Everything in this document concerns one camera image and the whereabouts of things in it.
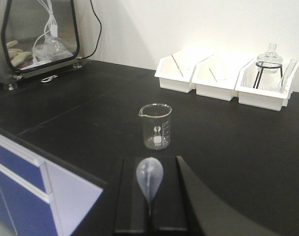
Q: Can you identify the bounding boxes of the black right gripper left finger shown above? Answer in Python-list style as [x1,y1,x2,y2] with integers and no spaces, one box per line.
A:
[114,157,148,233]

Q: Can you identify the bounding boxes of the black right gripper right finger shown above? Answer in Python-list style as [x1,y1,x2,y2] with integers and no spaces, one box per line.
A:
[151,157,188,233]

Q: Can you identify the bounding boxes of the transparent plastic pipette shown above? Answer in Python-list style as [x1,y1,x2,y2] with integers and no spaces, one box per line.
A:
[136,157,164,216]

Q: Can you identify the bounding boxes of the glass beaker on left bench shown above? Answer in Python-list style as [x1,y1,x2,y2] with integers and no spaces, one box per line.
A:
[138,103,172,150]

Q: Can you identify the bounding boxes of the blue cabinet drawer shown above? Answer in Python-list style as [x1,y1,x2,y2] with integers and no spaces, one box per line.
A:
[0,146,51,193]

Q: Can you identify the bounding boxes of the white bin left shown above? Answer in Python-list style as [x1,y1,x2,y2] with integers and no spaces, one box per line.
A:
[154,47,215,93]

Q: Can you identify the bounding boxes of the white bin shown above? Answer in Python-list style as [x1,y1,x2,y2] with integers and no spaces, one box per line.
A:
[154,47,215,93]
[235,59,299,111]
[192,52,253,101]

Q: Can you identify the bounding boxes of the white bin middle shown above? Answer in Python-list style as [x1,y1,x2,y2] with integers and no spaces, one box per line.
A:
[192,52,253,101]

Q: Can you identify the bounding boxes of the red stirring rod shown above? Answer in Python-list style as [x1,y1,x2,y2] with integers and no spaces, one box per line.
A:
[171,54,184,78]

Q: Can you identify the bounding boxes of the small beaker in middle bin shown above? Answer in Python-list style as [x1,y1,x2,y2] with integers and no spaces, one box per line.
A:
[214,68,227,82]

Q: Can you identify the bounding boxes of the small beaker in bin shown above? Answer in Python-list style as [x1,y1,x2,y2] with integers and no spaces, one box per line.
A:
[178,59,192,77]
[214,68,227,82]

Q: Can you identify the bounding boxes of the small beaker in left bin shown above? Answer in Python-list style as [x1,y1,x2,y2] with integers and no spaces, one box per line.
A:
[178,59,192,77]

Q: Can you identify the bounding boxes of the white bin right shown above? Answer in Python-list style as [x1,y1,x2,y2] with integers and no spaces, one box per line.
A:
[235,59,299,111]

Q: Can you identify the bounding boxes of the glass test tube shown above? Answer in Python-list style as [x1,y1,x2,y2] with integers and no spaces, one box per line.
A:
[277,59,298,92]

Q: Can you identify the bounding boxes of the plastic bag in chamber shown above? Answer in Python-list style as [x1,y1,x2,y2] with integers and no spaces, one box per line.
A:
[32,36,73,63]

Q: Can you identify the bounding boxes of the glass flask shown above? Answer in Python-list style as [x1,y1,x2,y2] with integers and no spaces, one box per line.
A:
[257,43,283,74]

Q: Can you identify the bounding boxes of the beige rubber gloves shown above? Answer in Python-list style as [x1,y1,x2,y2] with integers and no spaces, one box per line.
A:
[6,40,32,67]

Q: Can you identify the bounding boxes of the steel glove box chamber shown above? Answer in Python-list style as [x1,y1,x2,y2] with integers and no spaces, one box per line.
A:
[0,0,80,90]

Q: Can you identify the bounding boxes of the black wire tripod stand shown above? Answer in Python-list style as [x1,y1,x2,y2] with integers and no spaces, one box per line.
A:
[253,61,283,89]

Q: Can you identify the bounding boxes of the white cable in chamber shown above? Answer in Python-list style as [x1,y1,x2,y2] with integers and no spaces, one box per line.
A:
[32,0,59,63]

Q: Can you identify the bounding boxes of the black power cable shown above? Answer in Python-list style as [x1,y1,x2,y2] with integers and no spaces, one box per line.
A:
[81,0,102,60]

